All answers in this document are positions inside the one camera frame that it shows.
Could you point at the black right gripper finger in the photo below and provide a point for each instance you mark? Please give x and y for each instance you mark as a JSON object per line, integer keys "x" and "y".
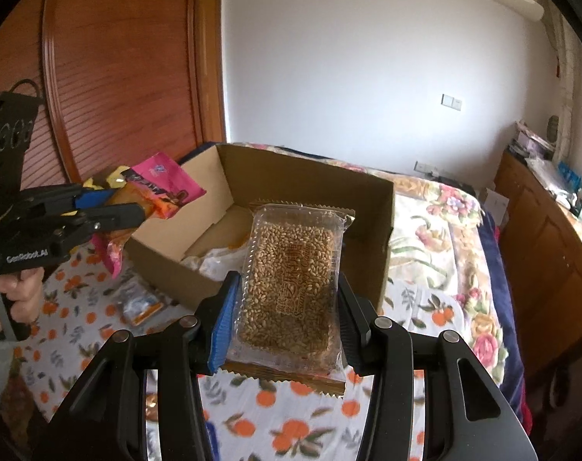
{"x": 466, "y": 415}
{"x": 113, "y": 218}

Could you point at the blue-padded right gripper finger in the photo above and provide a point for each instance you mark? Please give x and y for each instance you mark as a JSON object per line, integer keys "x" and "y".
{"x": 96, "y": 197}
{"x": 103, "y": 415}

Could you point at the pink snack packet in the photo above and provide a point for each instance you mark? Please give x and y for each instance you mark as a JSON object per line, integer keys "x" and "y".
{"x": 160, "y": 187}

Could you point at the clear-wrapped grain snack bar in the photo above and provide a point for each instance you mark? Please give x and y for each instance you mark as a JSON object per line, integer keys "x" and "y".
{"x": 285, "y": 321}

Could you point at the person's left hand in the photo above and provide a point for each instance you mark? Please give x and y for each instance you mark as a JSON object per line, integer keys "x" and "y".
{"x": 25, "y": 291}

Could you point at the yellow pillow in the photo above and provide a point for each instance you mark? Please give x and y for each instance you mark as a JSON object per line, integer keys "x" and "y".
{"x": 107, "y": 179}

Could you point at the orange-print white bed sheet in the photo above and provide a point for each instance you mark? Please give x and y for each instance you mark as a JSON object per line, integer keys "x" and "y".
{"x": 252, "y": 419}

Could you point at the floral quilt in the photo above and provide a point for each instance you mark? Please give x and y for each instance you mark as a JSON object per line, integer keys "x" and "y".
{"x": 438, "y": 277}

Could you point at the small clear snack packet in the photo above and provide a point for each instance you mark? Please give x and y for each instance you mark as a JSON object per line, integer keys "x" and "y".
{"x": 138, "y": 301}

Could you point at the brown cardboard box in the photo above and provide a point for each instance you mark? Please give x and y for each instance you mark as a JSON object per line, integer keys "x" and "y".
{"x": 241, "y": 181}

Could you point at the white plastic bag in box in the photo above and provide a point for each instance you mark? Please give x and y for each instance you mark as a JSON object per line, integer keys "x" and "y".
{"x": 217, "y": 263}

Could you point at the dark blue blanket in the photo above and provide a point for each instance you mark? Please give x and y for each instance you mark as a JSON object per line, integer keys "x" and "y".
{"x": 513, "y": 387}

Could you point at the wooden wardrobe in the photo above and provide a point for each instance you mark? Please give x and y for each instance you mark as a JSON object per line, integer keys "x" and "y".
{"x": 120, "y": 79}

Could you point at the wooden side cabinet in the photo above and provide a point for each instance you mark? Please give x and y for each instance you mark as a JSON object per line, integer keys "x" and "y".
{"x": 542, "y": 256}

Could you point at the white wall switch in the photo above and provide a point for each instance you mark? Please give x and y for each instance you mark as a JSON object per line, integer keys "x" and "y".
{"x": 451, "y": 102}

